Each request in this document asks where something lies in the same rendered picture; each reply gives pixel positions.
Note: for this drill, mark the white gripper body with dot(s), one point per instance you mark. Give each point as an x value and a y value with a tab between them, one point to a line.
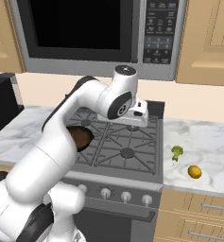
138	121

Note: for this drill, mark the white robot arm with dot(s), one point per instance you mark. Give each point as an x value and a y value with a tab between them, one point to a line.
53	151

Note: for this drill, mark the grey gas stove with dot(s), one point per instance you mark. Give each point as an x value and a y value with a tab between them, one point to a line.
129	151

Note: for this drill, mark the beige drawer front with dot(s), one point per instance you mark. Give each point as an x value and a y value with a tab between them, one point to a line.
173	231
182	204

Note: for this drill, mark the white stove knob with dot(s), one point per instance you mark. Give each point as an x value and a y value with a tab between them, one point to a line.
146	200
105	192
126	197
82	188

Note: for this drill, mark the silver microwave oven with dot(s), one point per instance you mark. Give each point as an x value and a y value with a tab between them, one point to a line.
160	38

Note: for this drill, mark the yellow lemon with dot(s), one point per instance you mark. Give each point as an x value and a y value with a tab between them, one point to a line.
194	172

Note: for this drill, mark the beige wall cupboard door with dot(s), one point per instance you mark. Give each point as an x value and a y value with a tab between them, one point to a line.
3	34
208	41

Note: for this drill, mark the black countertop appliance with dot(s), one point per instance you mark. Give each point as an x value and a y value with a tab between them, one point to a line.
1	100

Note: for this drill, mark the black microwave door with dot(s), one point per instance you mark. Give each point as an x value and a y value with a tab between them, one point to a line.
78	25

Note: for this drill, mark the dark brown pan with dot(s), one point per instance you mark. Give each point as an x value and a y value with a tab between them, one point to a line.
82	137

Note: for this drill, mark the green broccoli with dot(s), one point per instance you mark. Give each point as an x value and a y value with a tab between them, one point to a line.
177	152

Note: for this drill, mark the dark oven door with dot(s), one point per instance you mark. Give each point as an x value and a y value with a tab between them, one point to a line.
110	228

